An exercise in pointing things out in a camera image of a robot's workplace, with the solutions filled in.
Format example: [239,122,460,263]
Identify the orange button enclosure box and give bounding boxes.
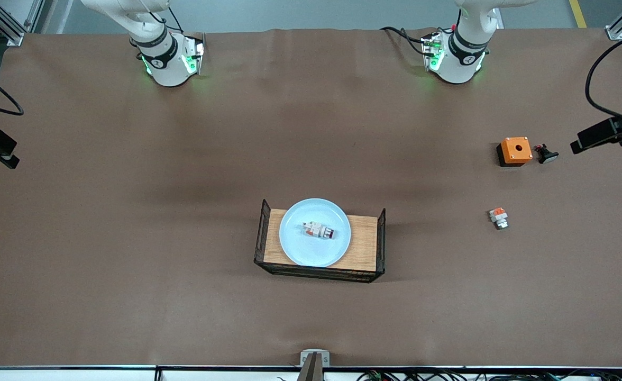
[497,137,533,168]

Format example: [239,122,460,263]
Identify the brown table cover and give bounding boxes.
[0,28,622,368]

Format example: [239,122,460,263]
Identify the wooden tray black wire sides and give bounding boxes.
[253,199,387,284]

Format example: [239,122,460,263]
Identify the black cable bundle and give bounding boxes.
[356,369,622,381]

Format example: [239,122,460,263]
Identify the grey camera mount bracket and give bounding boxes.
[298,349,331,381]

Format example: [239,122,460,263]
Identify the white red button switch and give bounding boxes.
[303,222,336,240]

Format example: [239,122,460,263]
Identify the black arm base cable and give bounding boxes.
[380,25,431,56]

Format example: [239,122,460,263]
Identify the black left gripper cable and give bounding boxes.
[586,29,622,125]

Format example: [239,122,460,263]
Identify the black push button head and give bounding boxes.
[534,143,559,165]

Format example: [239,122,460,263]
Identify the light blue round plate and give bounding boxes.
[279,198,352,268]

